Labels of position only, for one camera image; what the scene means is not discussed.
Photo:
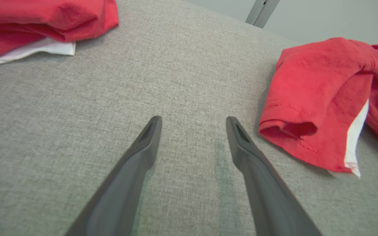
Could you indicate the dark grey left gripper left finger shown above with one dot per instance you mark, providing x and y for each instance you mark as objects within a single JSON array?
[{"x": 123, "y": 183}]

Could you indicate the red jersey with white sleeves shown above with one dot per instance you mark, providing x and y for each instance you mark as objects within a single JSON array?
[{"x": 44, "y": 19}]

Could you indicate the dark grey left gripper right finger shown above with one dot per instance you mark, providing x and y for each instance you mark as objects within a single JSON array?
[{"x": 264, "y": 190}]

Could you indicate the grey fabric sofa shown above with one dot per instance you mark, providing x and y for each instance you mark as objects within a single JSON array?
[{"x": 176, "y": 82}]

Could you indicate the red shorts with white trim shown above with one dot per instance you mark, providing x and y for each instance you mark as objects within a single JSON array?
[{"x": 313, "y": 98}]

